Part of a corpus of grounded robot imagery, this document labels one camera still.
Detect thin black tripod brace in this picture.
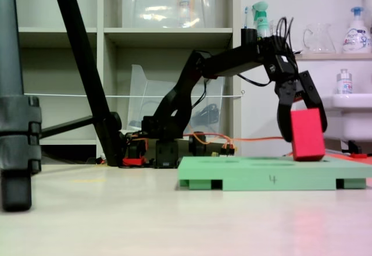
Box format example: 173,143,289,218
39,115,98,139

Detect clear plastic storage box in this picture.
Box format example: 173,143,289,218
121,0,217,29

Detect small clear bottle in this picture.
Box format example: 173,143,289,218
336,68,353,95

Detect black tripod leg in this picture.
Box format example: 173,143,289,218
49,0,123,167
0,0,43,212

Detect small black clamp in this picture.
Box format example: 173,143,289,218
346,140,369,159

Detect black cup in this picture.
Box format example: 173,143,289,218
241,28,259,48

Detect clear plastic open container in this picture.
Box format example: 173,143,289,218
127,63,226,137

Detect green shape sorter board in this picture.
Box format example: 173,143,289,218
177,155,372,192

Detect clear glass pitcher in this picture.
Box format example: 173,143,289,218
302,23,337,54

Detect green spray bottle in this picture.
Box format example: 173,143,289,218
251,1,270,39

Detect white blue soap pump bottle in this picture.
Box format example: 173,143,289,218
342,5,372,54

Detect thin orange wire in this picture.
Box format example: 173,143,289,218
185,132,292,156

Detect short black motor cable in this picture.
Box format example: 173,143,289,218
275,16,301,76

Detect white string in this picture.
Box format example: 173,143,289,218
23,90,246,98

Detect beige shelf unit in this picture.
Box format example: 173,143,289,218
13,0,242,159

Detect white sink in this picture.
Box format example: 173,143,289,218
321,93,372,150

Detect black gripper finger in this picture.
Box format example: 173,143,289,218
299,70,328,132
276,93,295,143

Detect red square block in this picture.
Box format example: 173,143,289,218
290,108,327,162

